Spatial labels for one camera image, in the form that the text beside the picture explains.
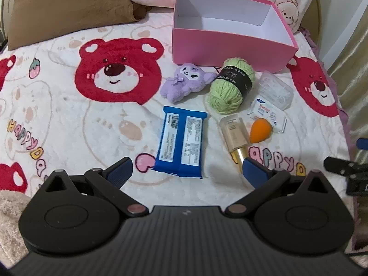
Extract green yarn ball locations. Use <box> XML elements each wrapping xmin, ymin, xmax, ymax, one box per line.
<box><xmin>207</xmin><ymin>57</ymin><xmax>257</xmax><ymax>115</ymax></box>

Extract purple plush toy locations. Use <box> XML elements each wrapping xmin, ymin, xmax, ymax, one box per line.
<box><xmin>160</xmin><ymin>63</ymin><xmax>218</xmax><ymax>104</ymax></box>

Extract clear plastic case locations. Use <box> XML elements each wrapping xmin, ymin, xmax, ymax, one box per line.
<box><xmin>257</xmin><ymin>72</ymin><xmax>294</xmax><ymax>111</ymax></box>

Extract red bear printed blanket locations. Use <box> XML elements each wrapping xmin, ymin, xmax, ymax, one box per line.
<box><xmin>0</xmin><ymin>14</ymin><xmax>354</xmax><ymax>199</ymax></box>

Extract pink cardboard box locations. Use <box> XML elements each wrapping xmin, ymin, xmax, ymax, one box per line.
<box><xmin>172</xmin><ymin>0</ymin><xmax>299</xmax><ymax>74</ymax></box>

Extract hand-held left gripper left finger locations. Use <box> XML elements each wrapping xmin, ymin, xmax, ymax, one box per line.
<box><xmin>39</xmin><ymin>157</ymin><xmax>147</xmax><ymax>216</ymax></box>

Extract small white tissue packet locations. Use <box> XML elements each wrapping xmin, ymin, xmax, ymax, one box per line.
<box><xmin>249</xmin><ymin>97</ymin><xmax>288</xmax><ymax>134</ymax></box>

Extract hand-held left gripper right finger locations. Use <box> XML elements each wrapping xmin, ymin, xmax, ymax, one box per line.
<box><xmin>225</xmin><ymin>157</ymin><xmax>334</xmax><ymax>217</ymax></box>

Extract blue wet wipes packet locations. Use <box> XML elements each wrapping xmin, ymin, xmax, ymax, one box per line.
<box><xmin>152</xmin><ymin>105</ymin><xmax>208</xmax><ymax>179</ymax></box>

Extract beige fluffy blanket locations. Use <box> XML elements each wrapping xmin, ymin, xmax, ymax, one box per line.
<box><xmin>0</xmin><ymin>190</ymin><xmax>33</xmax><ymax>265</ymax></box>

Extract foundation bottle with gold cap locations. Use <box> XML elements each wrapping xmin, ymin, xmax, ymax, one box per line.
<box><xmin>219</xmin><ymin>114</ymin><xmax>253</xmax><ymax>173</ymax></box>

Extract brown pillow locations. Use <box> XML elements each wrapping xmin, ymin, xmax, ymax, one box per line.
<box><xmin>6</xmin><ymin>0</ymin><xmax>147</xmax><ymax>51</ymax></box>

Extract orange makeup sponge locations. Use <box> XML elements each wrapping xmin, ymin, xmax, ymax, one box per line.
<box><xmin>250</xmin><ymin>119</ymin><xmax>272</xmax><ymax>144</ymax></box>

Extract beige bed headboard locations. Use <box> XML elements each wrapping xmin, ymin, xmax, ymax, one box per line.
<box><xmin>300</xmin><ymin>0</ymin><xmax>322</xmax><ymax>48</ymax></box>

